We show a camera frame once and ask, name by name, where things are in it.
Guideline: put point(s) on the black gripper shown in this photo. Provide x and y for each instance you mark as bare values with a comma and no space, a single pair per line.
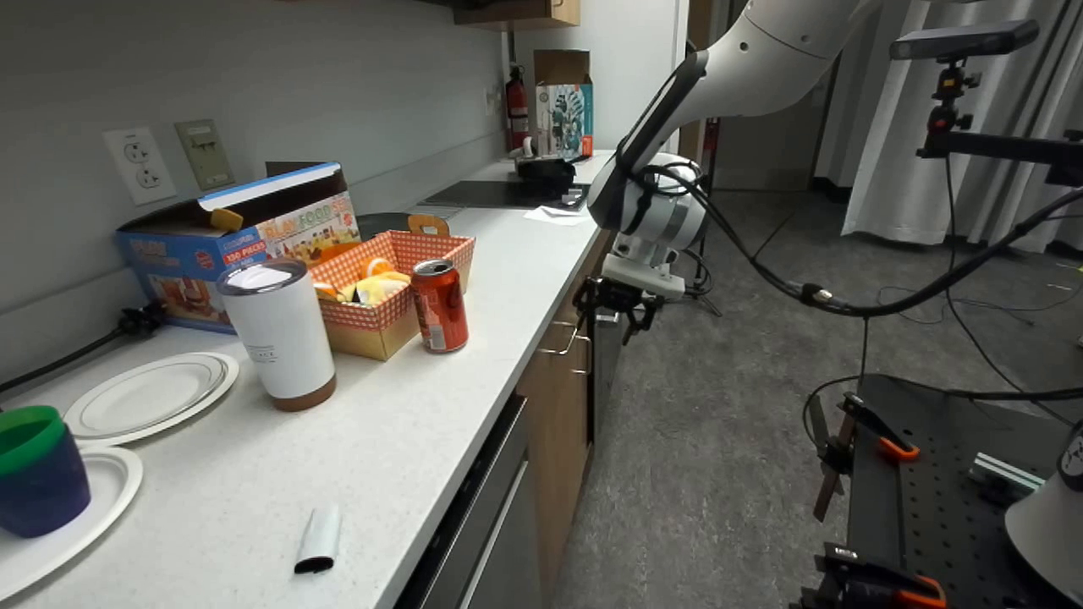
619,297

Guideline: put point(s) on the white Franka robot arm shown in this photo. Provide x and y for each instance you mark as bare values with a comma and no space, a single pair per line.
779,45

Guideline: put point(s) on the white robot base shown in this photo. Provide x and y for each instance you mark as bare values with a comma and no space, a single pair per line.
1050,530

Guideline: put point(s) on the orange patterned paper basket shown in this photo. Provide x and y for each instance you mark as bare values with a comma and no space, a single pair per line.
385,323

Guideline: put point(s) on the wooden cabinet door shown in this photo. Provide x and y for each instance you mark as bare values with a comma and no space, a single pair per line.
560,474

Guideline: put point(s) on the black cooking pot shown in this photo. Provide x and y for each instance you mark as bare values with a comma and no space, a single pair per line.
546,172

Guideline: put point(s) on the red soda can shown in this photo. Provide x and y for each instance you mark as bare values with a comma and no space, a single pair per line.
440,307

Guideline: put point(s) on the black induction cooktop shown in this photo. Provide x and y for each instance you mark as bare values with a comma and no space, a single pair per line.
484,195

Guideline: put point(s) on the red fire extinguisher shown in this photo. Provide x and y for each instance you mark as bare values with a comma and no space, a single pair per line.
514,112

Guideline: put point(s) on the yellow toy food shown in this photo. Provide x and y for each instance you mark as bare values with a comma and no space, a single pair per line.
373,289

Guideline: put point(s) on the grey dishwasher front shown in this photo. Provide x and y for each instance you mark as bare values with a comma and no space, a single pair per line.
495,543

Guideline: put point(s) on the white tumbler with brown base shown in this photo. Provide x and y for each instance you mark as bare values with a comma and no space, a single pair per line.
290,340

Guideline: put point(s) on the white curtain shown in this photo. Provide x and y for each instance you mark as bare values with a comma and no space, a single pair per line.
902,170

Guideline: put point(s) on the black perforated robot table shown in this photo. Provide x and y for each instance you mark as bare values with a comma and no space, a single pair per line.
936,508

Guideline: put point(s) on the silver aluminium bar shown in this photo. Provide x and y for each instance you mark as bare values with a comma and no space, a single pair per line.
1002,470

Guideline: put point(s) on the blue printed cardboard box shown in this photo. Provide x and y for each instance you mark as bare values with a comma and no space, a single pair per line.
180,257

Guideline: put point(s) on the white paper plate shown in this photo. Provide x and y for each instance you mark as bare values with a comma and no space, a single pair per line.
106,485
152,394

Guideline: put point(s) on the blue cup with green rim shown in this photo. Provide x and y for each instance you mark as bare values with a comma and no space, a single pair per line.
39,479

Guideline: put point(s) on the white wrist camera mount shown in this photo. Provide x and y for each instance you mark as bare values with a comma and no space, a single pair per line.
645,278

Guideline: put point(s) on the wooden wall shelf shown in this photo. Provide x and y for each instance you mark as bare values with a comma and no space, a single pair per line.
518,10

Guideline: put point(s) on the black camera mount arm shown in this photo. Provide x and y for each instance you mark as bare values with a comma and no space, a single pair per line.
1015,145

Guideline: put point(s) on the grey wall switch plate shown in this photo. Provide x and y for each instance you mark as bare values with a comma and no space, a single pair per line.
204,152

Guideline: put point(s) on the black stereo camera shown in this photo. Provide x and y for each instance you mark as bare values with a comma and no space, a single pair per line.
965,41

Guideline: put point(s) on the white wall power outlet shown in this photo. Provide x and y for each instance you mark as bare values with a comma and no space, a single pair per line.
140,166

